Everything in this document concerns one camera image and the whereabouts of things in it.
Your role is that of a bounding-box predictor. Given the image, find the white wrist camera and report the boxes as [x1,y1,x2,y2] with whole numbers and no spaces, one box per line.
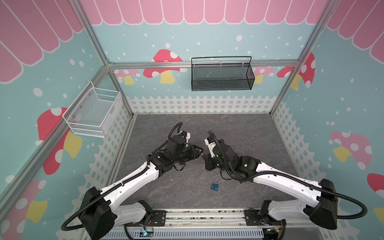
[205,137,216,158]
[178,131,191,144]

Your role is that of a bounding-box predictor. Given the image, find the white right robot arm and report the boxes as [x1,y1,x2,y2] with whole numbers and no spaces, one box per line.
[203,137,338,230]

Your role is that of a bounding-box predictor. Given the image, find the black mesh wall basket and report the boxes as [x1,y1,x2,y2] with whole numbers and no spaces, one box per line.
[191,56,255,92]

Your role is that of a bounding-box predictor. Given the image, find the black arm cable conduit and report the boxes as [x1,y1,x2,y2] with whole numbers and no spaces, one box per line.
[60,121,184,232]
[207,130,368,220]

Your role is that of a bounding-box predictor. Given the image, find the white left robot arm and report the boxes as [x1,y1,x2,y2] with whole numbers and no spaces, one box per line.
[78,135,204,240]

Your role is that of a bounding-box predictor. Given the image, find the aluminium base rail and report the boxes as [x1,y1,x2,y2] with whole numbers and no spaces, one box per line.
[80,207,334,240]

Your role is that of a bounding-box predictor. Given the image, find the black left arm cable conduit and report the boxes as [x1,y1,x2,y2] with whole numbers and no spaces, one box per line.
[60,121,184,232]

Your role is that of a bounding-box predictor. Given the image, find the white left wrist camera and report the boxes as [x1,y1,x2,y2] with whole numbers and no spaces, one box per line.
[178,131,191,144]

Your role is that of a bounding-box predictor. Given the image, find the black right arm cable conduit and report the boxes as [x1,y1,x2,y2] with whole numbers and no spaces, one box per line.
[207,130,368,220]

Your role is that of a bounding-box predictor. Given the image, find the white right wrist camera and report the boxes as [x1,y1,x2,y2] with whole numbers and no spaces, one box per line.
[205,137,216,158]

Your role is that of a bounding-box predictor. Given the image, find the white wire wall basket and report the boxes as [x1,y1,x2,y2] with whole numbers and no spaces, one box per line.
[63,82,123,138]

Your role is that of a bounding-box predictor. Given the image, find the blue padlock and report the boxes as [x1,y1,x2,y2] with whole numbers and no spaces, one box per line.
[211,180,219,192]

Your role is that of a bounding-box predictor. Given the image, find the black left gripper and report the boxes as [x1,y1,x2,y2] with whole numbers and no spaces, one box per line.
[172,144,204,164]

